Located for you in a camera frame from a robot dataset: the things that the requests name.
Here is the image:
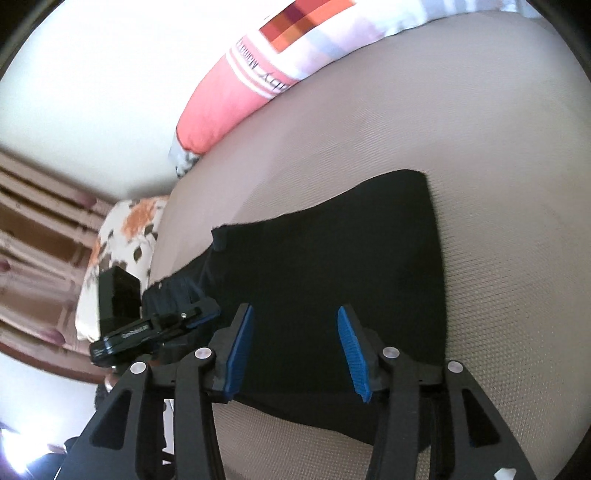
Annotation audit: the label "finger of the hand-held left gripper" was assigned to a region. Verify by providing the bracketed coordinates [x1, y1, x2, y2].
[154, 296, 221, 331]

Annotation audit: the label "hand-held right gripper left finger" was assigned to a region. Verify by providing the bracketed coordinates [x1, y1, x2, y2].
[60, 304, 257, 480]

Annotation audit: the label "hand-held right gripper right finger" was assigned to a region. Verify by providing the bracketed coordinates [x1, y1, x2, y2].
[337, 305, 539, 480]

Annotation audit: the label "black pants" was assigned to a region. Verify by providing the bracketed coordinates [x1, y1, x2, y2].
[141, 169, 451, 446]

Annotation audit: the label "floral print pillow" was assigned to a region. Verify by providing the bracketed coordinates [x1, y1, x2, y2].
[76, 196, 171, 343]

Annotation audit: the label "brown striped curtain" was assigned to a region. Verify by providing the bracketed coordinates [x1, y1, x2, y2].
[0, 147, 116, 357]

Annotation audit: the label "beige waffle bed cover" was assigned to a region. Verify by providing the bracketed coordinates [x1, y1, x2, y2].
[148, 9, 588, 480]

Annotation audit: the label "pink checked pillow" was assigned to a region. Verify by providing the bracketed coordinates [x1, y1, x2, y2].
[167, 0, 546, 179]

